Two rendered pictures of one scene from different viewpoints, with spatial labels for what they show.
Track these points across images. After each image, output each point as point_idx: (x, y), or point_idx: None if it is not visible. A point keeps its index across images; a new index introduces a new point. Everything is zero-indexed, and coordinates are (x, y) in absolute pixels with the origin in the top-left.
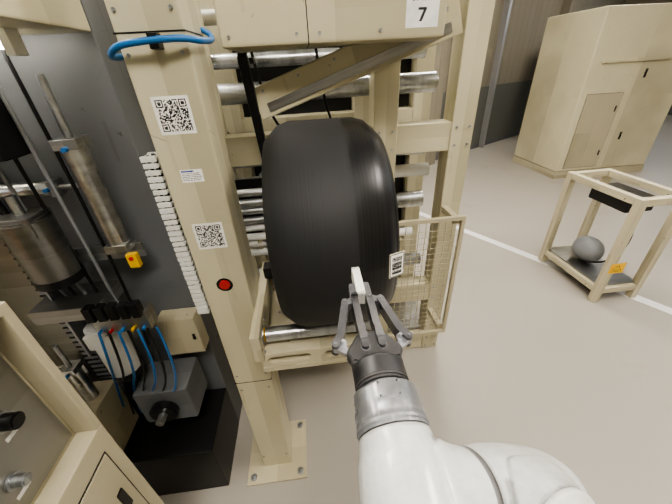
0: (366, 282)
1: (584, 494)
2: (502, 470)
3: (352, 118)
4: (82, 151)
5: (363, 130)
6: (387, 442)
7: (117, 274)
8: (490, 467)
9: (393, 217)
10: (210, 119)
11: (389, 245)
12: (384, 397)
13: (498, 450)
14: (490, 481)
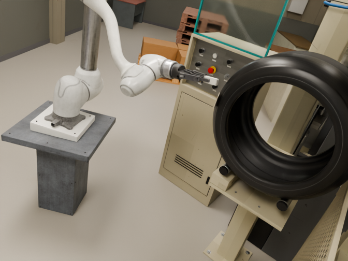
0: (208, 79)
1: (129, 67)
2: (144, 67)
3: (310, 57)
4: (345, 55)
5: (286, 55)
6: (165, 58)
7: (315, 114)
8: (146, 66)
9: (231, 82)
10: (319, 41)
11: (222, 89)
12: (172, 60)
13: (145, 71)
14: (145, 64)
